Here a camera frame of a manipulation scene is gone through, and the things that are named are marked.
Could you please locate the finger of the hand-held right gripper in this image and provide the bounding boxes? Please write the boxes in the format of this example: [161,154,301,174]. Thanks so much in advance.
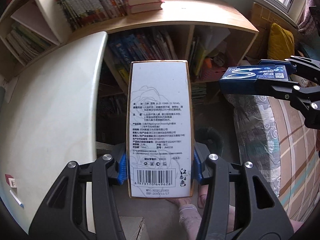
[255,79,320,115]
[259,56,320,82]

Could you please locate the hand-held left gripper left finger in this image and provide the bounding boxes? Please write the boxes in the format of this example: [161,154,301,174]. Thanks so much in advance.
[29,144,128,240]

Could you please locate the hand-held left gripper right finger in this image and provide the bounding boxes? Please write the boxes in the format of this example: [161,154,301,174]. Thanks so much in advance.
[191,142,294,240]

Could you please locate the dark blue gum packet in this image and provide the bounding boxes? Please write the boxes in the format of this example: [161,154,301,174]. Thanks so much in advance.
[219,64,295,95]

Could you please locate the white barcode box gold edges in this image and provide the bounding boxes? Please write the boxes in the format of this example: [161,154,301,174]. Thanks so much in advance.
[127,60,194,199]

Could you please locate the yellow pillow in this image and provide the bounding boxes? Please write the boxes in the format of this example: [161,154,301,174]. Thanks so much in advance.
[269,22,296,66]

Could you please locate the pink slipper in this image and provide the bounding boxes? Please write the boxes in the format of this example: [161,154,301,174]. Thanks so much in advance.
[197,187,208,208]

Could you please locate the brown wooden board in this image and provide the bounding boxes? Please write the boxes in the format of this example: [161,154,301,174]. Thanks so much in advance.
[250,2,278,60]

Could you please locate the grey patterned bed blanket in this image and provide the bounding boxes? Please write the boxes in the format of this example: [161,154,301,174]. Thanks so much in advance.
[234,94,320,222]

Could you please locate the pink plastic basket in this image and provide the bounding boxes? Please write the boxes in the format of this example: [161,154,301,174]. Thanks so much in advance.
[204,55,232,82]

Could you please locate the beige cardboard box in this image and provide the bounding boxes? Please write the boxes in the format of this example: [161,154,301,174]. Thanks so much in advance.
[119,214,148,240]

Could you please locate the stack of green cover books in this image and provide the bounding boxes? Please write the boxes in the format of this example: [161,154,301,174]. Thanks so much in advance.
[192,81,222,103]

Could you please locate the wooden bookshelf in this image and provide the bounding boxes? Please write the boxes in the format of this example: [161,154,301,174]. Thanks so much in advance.
[0,0,260,103]

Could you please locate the leaning books with yellow spine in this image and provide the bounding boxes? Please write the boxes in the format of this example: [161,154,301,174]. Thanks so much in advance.
[187,36,208,81]

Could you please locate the thin white stick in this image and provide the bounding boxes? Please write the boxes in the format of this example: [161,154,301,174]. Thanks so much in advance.
[9,189,25,208]

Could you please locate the small white box red edge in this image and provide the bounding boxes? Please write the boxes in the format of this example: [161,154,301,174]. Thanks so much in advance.
[5,173,18,188]

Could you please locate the row of blue children's books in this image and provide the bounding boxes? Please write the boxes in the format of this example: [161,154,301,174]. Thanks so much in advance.
[107,29,181,80]

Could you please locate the thin red hardcover book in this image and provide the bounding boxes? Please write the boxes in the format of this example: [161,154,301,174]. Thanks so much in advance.
[127,1,165,15]

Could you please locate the row of pale thin booklets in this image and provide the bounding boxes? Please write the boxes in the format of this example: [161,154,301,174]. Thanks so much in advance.
[6,22,51,66]

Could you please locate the row of thin magazines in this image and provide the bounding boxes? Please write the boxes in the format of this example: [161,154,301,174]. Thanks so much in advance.
[53,0,127,31]

